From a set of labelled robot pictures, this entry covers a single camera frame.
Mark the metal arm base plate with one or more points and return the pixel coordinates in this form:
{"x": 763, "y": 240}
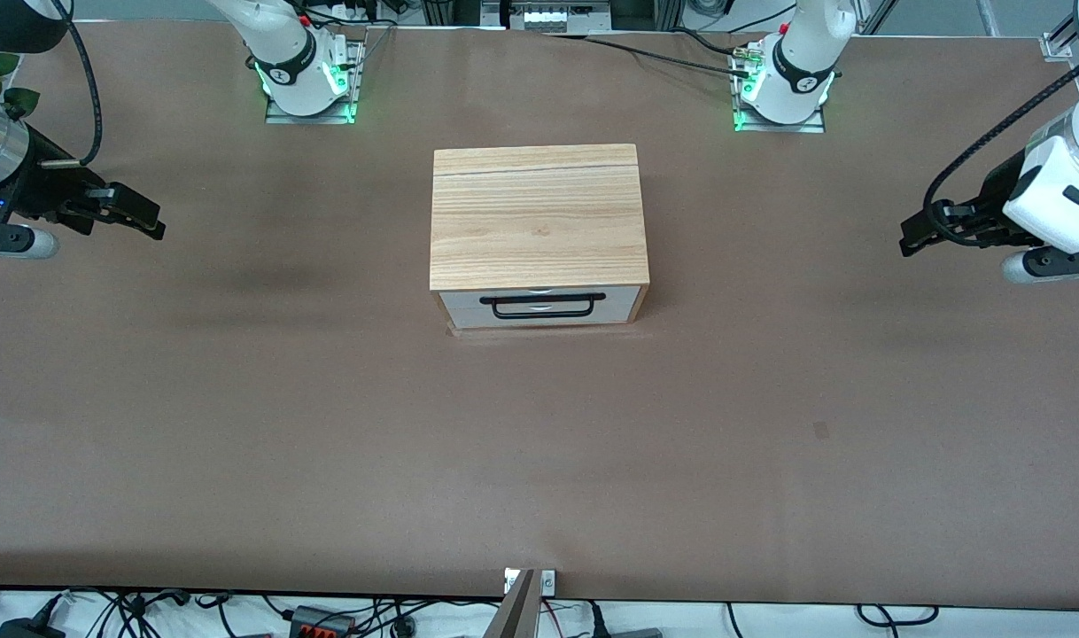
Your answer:
{"x": 278, "y": 118}
{"x": 814, "y": 127}

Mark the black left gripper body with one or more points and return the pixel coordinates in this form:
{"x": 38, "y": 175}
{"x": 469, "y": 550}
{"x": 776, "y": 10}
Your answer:
{"x": 991, "y": 197}

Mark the wooden drawer cabinet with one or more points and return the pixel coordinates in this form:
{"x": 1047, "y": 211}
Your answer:
{"x": 539, "y": 221}

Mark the small metal table bracket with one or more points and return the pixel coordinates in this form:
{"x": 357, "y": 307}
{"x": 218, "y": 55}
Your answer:
{"x": 548, "y": 582}

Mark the brown table cover sheet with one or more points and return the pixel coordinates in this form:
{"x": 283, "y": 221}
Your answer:
{"x": 539, "y": 461}

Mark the black box with orange connectors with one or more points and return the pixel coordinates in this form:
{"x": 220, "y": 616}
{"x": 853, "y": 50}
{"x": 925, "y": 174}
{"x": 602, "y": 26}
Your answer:
{"x": 314, "y": 620}

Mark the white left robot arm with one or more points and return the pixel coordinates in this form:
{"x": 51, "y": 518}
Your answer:
{"x": 1062, "y": 195}

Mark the grey camera stand pole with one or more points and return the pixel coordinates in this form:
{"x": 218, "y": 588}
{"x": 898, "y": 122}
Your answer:
{"x": 515, "y": 620}

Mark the black power adapter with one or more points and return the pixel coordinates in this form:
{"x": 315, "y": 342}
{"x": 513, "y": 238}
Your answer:
{"x": 26, "y": 631}

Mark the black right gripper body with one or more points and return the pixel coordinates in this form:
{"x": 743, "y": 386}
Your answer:
{"x": 36, "y": 188}

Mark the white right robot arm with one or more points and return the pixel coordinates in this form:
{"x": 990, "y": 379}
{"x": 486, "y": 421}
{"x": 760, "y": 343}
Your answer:
{"x": 283, "y": 44}

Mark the metal corner bracket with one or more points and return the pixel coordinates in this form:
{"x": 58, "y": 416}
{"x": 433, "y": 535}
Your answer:
{"x": 1058, "y": 49}

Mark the white electrical module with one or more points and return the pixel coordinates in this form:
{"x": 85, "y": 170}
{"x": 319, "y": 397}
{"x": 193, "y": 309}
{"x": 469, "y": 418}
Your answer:
{"x": 557, "y": 16}

